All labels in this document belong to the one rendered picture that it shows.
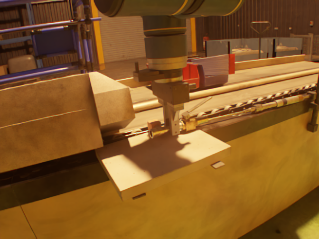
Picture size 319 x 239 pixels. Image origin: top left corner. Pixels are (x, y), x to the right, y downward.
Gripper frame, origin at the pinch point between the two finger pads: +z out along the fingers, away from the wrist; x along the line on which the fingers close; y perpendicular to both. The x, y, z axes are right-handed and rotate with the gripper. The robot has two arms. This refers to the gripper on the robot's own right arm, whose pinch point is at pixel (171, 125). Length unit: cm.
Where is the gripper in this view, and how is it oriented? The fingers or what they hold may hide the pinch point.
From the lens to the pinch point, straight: 63.2
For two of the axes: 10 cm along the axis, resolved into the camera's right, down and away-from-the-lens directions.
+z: 0.8, 9.3, 3.7
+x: -4.2, -3.0, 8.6
